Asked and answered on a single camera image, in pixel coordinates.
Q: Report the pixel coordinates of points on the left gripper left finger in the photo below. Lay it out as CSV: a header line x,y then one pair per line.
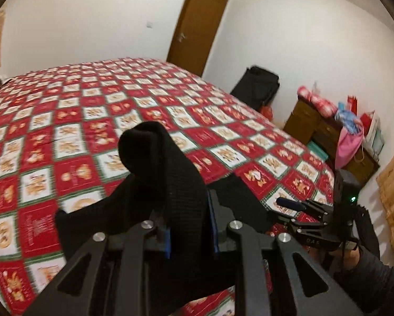
x,y
110,275

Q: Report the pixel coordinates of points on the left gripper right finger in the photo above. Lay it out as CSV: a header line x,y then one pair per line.
x,y
271,275

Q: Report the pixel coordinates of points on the black pants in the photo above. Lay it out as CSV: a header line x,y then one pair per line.
x,y
164,186

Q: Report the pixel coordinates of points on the right hand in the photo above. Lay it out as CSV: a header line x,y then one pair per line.
x,y
347,259

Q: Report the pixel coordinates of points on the pink bag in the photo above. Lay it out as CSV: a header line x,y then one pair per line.
x,y
347,146

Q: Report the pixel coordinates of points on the brown wooden dresser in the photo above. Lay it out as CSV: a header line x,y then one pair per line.
x,y
305,124

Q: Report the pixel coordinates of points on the red white bundle on dresser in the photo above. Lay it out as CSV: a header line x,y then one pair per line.
x,y
325,107

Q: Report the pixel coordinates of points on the red patchwork bear bedspread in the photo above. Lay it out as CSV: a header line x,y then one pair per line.
x,y
59,132

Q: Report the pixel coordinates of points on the black suitcase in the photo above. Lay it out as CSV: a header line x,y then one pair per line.
x,y
257,87

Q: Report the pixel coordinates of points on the brown wooden door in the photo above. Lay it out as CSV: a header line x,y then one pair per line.
x,y
194,34

